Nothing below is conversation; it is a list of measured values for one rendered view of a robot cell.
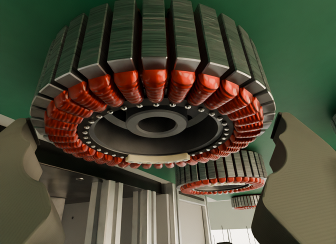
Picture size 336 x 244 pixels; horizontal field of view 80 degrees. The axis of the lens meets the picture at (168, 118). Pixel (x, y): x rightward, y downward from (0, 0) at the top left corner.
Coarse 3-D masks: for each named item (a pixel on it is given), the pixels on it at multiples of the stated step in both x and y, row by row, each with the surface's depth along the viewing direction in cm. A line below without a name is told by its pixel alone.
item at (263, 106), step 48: (144, 0) 7; (96, 48) 6; (144, 48) 6; (192, 48) 6; (240, 48) 7; (48, 96) 7; (96, 96) 7; (144, 96) 7; (192, 96) 7; (240, 96) 7; (96, 144) 11; (144, 144) 13; (192, 144) 13; (240, 144) 11
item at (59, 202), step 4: (52, 196) 36; (52, 200) 35; (56, 200) 36; (60, 200) 37; (64, 200) 38; (56, 204) 36; (60, 204) 37; (56, 208) 36; (60, 208) 36; (60, 212) 36; (60, 216) 36; (60, 220) 36
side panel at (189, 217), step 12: (168, 192) 40; (180, 192) 43; (180, 204) 45; (192, 204) 53; (204, 204) 59; (180, 216) 43; (192, 216) 51; (204, 216) 58; (180, 228) 39; (192, 228) 49; (204, 228) 57; (180, 240) 38; (192, 240) 47; (204, 240) 55
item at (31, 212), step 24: (24, 120) 10; (0, 144) 8; (24, 144) 8; (0, 168) 7; (24, 168) 7; (0, 192) 6; (24, 192) 6; (0, 216) 6; (24, 216) 6; (48, 216) 6; (0, 240) 5; (24, 240) 5; (48, 240) 6
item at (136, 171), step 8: (0, 120) 15; (8, 120) 15; (40, 136) 18; (128, 168) 30; (136, 168) 30; (144, 176) 35; (152, 176) 35; (208, 200) 77; (216, 200) 78; (224, 200) 79
